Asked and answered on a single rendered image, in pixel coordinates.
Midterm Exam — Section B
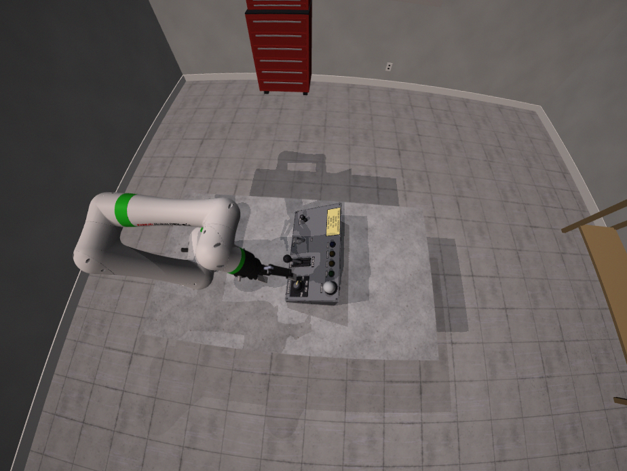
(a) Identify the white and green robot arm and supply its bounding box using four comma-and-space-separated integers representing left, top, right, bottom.
73, 192, 256, 290

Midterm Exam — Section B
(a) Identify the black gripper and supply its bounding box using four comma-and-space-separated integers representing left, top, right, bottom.
247, 258, 297, 283

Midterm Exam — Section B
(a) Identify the grey control console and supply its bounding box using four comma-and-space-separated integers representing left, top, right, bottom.
283, 203, 341, 305

